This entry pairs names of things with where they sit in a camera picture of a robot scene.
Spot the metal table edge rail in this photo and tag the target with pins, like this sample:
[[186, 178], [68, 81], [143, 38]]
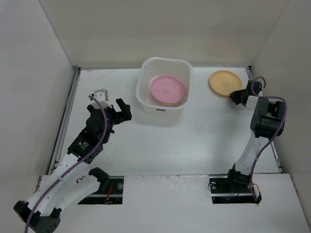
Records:
[[60, 137]]

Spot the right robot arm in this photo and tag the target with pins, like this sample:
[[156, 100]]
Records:
[[267, 123]]

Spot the yellow plate on right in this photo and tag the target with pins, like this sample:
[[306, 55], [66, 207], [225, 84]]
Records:
[[224, 82]]

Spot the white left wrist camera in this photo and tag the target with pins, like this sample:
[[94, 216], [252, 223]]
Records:
[[101, 96]]

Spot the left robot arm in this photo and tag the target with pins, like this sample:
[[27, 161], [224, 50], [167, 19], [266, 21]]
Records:
[[73, 180]]

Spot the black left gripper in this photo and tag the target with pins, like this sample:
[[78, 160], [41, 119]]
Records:
[[125, 114]]

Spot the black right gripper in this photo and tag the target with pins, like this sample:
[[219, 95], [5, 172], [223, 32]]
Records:
[[242, 96]]

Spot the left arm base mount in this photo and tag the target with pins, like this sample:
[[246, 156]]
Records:
[[109, 192]]

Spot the white plastic bin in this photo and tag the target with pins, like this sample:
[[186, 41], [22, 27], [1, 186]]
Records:
[[156, 67]]

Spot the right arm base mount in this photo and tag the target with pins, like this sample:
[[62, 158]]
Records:
[[223, 192]]

